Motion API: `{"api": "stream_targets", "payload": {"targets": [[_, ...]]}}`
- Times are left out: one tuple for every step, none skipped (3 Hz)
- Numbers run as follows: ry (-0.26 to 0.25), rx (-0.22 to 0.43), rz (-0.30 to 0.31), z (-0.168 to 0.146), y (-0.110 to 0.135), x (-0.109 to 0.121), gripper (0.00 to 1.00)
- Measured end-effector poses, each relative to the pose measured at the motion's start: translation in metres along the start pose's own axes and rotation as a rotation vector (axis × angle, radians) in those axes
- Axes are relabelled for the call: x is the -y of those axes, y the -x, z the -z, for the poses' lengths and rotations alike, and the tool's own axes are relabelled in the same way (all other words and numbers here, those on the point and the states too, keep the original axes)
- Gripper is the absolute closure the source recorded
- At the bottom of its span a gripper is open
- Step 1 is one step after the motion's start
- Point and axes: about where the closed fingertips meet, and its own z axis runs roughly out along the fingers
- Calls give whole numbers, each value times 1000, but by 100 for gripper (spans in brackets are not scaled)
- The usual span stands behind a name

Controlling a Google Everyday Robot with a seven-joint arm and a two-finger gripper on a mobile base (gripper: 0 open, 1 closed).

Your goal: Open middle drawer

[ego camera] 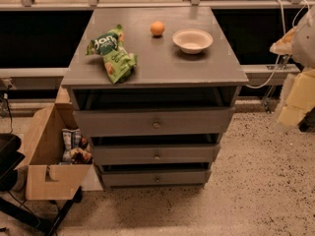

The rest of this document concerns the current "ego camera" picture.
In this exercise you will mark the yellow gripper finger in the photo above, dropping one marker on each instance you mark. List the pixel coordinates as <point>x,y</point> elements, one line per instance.
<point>296,101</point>

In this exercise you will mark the grey drawer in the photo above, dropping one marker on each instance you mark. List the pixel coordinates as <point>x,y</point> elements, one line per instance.
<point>156,178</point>
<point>153,122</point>
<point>123,155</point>

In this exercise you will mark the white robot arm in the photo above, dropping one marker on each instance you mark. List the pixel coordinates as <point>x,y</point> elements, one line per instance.
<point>299,42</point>

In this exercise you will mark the grey drawer cabinet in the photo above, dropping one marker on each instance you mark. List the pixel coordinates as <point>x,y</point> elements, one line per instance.
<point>165,78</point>

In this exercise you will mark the grey bottom drawer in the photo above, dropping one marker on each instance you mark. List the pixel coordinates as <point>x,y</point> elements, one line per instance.
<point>156,178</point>

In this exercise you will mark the grey top drawer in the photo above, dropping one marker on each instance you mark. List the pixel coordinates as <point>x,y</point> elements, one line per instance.
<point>153,122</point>

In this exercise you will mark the white bowl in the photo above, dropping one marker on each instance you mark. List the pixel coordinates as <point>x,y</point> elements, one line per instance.
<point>192,41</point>

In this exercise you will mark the orange fruit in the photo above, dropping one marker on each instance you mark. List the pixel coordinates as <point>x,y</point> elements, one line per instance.
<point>157,28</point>

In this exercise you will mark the green chip bag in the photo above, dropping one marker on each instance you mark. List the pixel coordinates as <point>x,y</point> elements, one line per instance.
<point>118,63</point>

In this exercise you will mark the snack bags in box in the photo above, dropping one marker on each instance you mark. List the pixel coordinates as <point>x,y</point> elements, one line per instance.
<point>76,147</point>

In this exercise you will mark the cardboard box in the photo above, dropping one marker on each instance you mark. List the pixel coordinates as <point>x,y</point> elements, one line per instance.
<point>43,144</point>

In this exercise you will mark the black stand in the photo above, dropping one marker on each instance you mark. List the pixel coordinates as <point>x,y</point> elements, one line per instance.
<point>13,180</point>

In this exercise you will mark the metal railing frame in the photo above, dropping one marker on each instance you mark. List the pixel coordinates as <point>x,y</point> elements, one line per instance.
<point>138,11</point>

